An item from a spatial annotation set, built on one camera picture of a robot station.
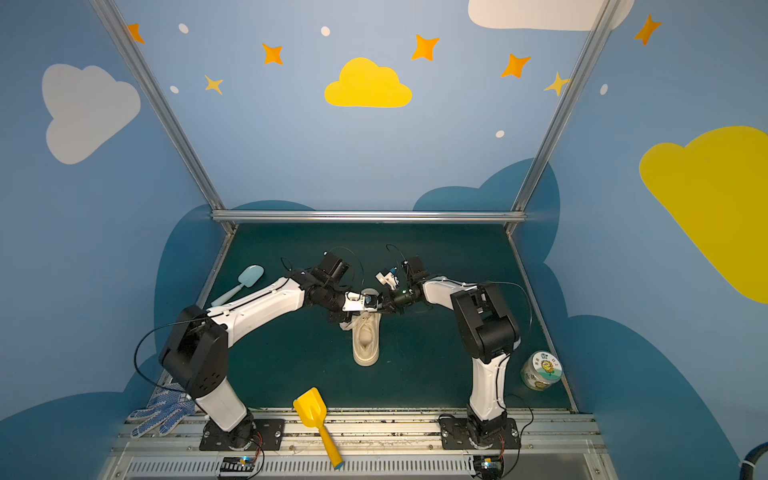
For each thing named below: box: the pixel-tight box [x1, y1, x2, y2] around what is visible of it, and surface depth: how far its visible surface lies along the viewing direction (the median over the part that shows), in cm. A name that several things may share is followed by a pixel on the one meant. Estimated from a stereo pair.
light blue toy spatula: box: [211, 265, 265, 307], surface depth 106 cm
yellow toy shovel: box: [293, 387, 344, 469], surface depth 80 cm
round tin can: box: [520, 351, 563, 392], surface depth 80 cm
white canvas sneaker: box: [352, 312, 382, 367], surface depth 88 cm
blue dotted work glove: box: [128, 383, 195, 438], surface depth 78 cm
